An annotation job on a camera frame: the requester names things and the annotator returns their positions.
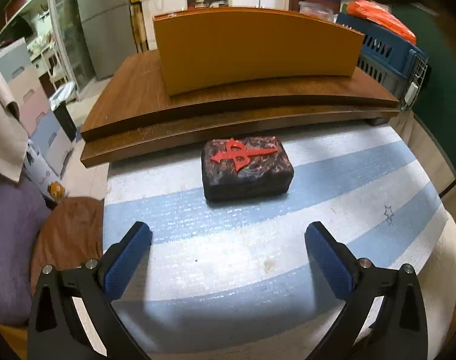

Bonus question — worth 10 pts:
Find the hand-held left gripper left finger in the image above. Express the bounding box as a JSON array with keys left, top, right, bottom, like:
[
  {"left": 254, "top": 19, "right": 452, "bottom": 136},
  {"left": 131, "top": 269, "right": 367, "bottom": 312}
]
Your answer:
[{"left": 27, "top": 221, "right": 154, "bottom": 360}]

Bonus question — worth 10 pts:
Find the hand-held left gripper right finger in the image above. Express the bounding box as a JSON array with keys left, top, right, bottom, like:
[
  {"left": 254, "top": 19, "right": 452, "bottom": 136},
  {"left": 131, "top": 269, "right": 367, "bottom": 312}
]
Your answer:
[{"left": 305, "top": 221, "right": 429, "bottom": 360}]

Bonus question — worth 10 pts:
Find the dark box with red emblem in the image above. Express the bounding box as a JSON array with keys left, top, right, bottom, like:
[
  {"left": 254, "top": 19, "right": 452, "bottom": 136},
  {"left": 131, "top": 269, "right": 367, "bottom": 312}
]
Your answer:
[{"left": 201, "top": 135, "right": 294, "bottom": 202}]

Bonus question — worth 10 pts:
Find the orange curved board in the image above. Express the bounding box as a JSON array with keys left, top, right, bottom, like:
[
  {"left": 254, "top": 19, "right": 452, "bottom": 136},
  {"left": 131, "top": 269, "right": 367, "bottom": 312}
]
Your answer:
[{"left": 153, "top": 6, "right": 366, "bottom": 97}]

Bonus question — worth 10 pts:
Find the brown wooden desktop board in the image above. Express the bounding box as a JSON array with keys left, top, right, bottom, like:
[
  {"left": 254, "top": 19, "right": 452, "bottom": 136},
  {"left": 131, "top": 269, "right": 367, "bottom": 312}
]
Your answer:
[{"left": 80, "top": 50, "right": 401, "bottom": 169}]

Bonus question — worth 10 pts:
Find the blue white striped foam mat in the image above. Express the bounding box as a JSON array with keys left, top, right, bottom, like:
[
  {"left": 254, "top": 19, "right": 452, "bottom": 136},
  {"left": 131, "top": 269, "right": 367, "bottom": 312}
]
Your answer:
[{"left": 102, "top": 122, "right": 456, "bottom": 346}]

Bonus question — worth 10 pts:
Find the purple cushion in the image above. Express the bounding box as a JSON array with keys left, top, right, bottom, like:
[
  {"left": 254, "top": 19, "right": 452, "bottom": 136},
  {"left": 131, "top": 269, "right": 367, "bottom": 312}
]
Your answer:
[{"left": 0, "top": 182, "right": 52, "bottom": 327}]

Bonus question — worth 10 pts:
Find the printed cylinder pillow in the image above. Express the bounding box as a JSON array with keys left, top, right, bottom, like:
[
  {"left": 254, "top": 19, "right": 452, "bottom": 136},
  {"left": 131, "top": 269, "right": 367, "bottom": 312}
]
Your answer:
[{"left": 23, "top": 140, "right": 69, "bottom": 203}]

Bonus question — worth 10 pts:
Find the cream bed sheet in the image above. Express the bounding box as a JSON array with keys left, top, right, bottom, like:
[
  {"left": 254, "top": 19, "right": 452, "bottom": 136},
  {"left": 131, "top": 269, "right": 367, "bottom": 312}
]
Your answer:
[{"left": 395, "top": 110, "right": 456, "bottom": 196}]

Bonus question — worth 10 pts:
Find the black waste bin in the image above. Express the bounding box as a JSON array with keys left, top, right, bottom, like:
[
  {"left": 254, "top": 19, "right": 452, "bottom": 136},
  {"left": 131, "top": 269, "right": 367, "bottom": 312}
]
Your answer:
[{"left": 50, "top": 82, "right": 78, "bottom": 143}]

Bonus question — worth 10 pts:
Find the beige cloth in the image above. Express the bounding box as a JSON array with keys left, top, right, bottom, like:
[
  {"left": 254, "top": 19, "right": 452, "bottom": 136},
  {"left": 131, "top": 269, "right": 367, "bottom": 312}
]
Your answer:
[{"left": 0, "top": 50, "right": 29, "bottom": 182}]

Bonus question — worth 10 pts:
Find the pastel plastic drawer unit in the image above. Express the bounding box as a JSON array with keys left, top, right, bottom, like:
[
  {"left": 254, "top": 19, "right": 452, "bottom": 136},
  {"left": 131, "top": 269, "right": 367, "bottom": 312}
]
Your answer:
[{"left": 0, "top": 37, "right": 74, "bottom": 179}]

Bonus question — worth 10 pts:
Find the green board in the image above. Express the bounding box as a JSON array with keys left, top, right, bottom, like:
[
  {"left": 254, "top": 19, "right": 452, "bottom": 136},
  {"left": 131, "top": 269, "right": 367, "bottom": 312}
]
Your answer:
[{"left": 393, "top": 4, "right": 456, "bottom": 196}]

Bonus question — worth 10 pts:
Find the blue pet carrier crate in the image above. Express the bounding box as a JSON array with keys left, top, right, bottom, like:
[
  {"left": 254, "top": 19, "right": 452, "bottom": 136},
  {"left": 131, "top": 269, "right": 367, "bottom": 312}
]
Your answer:
[{"left": 335, "top": 11, "right": 429, "bottom": 111}]

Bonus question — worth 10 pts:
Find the grey refrigerator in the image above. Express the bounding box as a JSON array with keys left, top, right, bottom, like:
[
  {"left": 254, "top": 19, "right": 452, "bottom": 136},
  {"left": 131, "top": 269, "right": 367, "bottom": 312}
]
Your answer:
[{"left": 76, "top": 0, "right": 135, "bottom": 81}]

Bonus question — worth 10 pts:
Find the orange plastic bag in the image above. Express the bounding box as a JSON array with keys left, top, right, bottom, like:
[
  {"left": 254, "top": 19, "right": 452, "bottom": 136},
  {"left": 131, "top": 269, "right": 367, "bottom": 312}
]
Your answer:
[{"left": 346, "top": 0, "right": 417, "bottom": 46}]

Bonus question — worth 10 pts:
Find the clear plastic jar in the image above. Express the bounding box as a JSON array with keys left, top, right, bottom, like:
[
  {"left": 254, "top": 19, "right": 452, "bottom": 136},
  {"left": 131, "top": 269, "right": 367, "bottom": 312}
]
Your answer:
[{"left": 299, "top": 1, "right": 336, "bottom": 23}]

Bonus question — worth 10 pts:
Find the white shelf unit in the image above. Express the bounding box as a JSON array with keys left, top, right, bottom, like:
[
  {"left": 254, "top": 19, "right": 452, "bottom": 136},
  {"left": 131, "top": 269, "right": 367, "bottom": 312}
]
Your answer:
[{"left": 143, "top": 0, "right": 232, "bottom": 51}]

